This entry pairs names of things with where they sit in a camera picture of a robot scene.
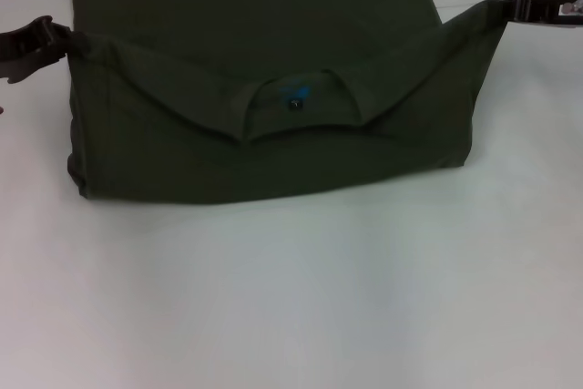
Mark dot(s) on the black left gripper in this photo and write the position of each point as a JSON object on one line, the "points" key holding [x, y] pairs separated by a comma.
{"points": [[23, 49]]}

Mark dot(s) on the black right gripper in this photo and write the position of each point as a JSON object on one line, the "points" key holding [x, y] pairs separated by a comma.
{"points": [[551, 11]]}

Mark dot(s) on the dark green FREE T-shirt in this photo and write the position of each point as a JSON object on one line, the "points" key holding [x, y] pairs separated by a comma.
{"points": [[273, 134]]}

